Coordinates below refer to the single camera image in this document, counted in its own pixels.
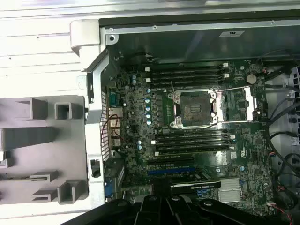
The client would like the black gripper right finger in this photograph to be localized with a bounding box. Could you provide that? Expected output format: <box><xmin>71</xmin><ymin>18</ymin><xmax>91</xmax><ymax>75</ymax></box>
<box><xmin>162</xmin><ymin>179</ymin><xmax>295</xmax><ymax>225</ymax></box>

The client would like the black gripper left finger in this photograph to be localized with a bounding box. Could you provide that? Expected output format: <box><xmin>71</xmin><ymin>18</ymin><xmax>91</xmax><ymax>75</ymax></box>
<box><xmin>61</xmin><ymin>179</ymin><xmax>167</xmax><ymax>225</ymax></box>

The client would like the thin metal locking lever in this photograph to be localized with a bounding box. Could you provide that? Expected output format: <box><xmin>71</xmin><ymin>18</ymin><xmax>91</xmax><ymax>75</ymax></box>
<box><xmin>170</xmin><ymin>81</ymin><xmax>179</xmax><ymax>104</ymax></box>
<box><xmin>181</xmin><ymin>123</ymin><xmax>221</xmax><ymax>136</ymax></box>

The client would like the metal socket cover frame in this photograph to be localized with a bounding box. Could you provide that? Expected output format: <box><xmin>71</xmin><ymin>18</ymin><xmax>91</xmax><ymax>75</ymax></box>
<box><xmin>210</xmin><ymin>86</ymin><xmax>258</xmax><ymax>123</ymax></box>

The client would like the CPU socket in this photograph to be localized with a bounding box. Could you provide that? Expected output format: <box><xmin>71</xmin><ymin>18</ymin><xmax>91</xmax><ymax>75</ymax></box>
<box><xmin>167</xmin><ymin>90</ymin><xmax>220</xmax><ymax>129</ymax></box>

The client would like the silver chipset heatsink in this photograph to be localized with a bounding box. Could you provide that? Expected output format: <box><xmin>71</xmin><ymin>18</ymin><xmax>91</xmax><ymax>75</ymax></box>
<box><xmin>219</xmin><ymin>189</ymin><xmax>242</xmax><ymax>203</ymax></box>

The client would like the black graphics card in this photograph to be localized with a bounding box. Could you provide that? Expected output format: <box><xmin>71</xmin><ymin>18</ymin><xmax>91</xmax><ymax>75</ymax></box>
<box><xmin>151</xmin><ymin>177</ymin><xmax>222</xmax><ymax>196</ymax></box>

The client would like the blue expansion slot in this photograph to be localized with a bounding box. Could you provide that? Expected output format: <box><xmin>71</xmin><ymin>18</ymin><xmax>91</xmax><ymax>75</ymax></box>
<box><xmin>148</xmin><ymin>169</ymin><xmax>197</xmax><ymax>176</ymax></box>

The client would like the black expansion slot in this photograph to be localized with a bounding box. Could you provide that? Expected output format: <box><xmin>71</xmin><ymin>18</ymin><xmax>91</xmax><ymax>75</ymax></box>
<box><xmin>147</xmin><ymin>158</ymin><xmax>195</xmax><ymax>165</ymax></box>

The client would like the black RAM slot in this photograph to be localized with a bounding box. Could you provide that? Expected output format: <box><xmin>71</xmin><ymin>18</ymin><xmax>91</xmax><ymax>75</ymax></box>
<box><xmin>144</xmin><ymin>72</ymin><xmax>230</xmax><ymax>83</ymax></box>
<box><xmin>147</xmin><ymin>78</ymin><xmax>230</xmax><ymax>89</ymax></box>
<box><xmin>144</xmin><ymin>61</ymin><xmax>230</xmax><ymax>72</ymax></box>
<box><xmin>144</xmin><ymin>67</ymin><xmax>230</xmax><ymax>77</ymax></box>
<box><xmin>151</xmin><ymin>134</ymin><xmax>235</xmax><ymax>146</ymax></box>
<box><xmin>153</xmin><ymin>129</ymin><xmax>235</xmax><ymax>140</ymax></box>
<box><xmin>153</xmin><ymin>140</ymin><xmax>235</xmax><ymax>151</ymax></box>

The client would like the green motherboard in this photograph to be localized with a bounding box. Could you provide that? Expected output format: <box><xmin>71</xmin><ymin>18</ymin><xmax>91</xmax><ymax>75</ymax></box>
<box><xmin>106</xmin><ymin>60</ymin><xmax>276</xmax><ymax>207</ymax></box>

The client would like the grey parts rack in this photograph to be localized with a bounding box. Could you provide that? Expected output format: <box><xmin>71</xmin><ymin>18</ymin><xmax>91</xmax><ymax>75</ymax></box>
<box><xmin>0</xmin><ymin>95</ymin><xmax>90</xmax><ymax>205</ymax></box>

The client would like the silver rear port stack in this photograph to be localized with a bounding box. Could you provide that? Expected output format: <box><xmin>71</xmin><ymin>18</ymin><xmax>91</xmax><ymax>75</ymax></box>
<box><xmin>107</xmin><ymin>90</ymin><xmax>124</xmax><ymax>150</ymax></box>

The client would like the silver coin battery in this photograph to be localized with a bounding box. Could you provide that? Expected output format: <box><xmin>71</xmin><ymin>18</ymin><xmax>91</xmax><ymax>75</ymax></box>
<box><xmin>245</xmin><ymin>73</ymin><xmax>258</xmax><ymax>84</ymax></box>

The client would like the silver metal drive cage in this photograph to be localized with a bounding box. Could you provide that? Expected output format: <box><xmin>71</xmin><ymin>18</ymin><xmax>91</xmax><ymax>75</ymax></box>
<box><xmin>285</xmin><ymin>65</ymin><xmax>300</xmax><ymax>146</ymax></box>

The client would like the black grey PC case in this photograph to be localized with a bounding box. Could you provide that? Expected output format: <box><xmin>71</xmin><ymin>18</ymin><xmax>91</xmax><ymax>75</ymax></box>
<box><xmin>69</xmin><ymin>13</ymin><xmax>300</xmax><ymax>225</ymax></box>

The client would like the white sticker black print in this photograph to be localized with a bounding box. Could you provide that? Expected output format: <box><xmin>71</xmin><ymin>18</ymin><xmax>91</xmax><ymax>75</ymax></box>
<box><xmin>218</xmin><ymin>30</ymin><xmax>246</xmax><ymax>38</ymax></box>

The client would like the thin red wire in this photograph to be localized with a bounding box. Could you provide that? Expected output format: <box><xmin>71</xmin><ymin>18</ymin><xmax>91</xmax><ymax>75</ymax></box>
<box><xmin>100</xmin><ymin>114</ymin><xmax>120</xmax><ymax>151</ymax></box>

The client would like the black cable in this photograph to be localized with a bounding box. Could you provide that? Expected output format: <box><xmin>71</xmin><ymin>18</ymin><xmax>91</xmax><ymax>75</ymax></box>
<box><xmin>268</xmin><ymin>95</ymin><xmax>300</xmax><ymax>122</ymax></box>
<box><xmin>268</xmin><ymin>131</ymin><xmax>300</xmax><ymax>144</ymax></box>

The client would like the grey plastic case handle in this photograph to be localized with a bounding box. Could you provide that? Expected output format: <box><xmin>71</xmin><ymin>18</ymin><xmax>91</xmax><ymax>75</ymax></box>
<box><xmin>70</xmin><ymin>20</ymin><xmax>102</xmax><ymax>57</ymax></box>

